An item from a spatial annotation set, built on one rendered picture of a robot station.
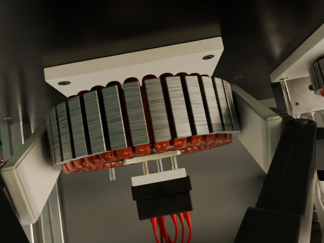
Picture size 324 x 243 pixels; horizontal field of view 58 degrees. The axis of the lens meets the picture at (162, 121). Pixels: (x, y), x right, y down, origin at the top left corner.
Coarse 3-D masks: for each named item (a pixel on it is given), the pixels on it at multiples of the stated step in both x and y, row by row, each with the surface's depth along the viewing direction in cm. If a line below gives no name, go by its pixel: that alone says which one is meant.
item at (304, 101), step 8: (288, 80) 44; (296, 80) 44; (304, 80) 44; (280, 88) 45; (288, 88) 43; (296, 88) 43; (304, 88) 43; (312, 88) 43; (280, 96) 46; (296, 96) 43; (304, 96) 43; (312, 96) 43; (320, 96) 43; (280, 104) 46; (296, 104) 43; (304, 104) 43; (312, 104) 43; (320, 104) 43; (296, 112) 43; (304, 112) 43; (312, 112) 44; (320, 112) 45
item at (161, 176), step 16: (160, 160) 44; (176, 160) 44; (144, 176) 32; (160, 176) 32; (176, 176) 32; (144, 192) 34; (160, 192) 34; (176, 192) 34; (144, 208) 34; (160, 208) 34; (176, 208) 34; (192, 208) 34
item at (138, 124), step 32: (96, 96) 13; (128, 96) 13; (160, 96) 13; (192, 96) 13; (224, 96) 15; (64, 128) 14; (96, 128) 13; (128, 128) 13; (160, 128) 13; (192, 128) 13; (224, 128) 14; (64, 160) 14; (96, 160) 13; (128, 160) 20
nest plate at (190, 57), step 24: (168, 48) 24; (192, 48) 24; (216, 48) 24; (48, 72) 24; (72, 72) 24; (96, 72) 24; (120, 72) 25; (144, 72) 26; (168, 72) 27; (192, 72) 29
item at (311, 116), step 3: (309, 114) 45; (312, 114) 45; (321, 114) 45; (297, 117) 45; (309, 117) 45; (312, 117) 45; (318, 171) 39; (321, 171) 39; (318, 174) 39; (321, 174) 39; (318, 177) 40; (321, 177) 39; (321, 180) 39
